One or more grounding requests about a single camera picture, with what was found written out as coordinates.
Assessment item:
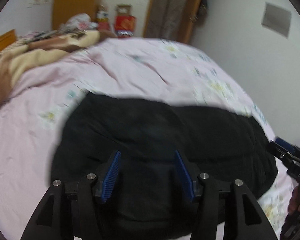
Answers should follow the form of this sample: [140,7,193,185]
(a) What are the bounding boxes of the black puffer jacket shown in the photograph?
[50,93,278,239]

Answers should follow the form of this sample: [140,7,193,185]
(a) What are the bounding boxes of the person's right hand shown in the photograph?
[287,186,300,215]

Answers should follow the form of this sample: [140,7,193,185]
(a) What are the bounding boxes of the pink floral duvet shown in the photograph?
[0,38,293,239]

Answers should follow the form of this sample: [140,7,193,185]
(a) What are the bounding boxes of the brown cream plush blanket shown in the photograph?
[0,30,116,106]

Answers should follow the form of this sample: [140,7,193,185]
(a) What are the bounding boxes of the wooden headboard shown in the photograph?
[0,29,17,51]

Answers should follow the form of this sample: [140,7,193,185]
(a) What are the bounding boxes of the white plastic bag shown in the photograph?
[65,14,91,30]

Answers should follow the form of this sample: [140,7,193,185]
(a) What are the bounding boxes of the red gift box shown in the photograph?
[114,15,136,38]

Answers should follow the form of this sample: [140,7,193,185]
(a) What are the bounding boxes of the cardboard box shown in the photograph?
[116,4,132,16]

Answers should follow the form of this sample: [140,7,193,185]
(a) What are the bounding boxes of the wooden door frame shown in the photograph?
[142,0,202,44]

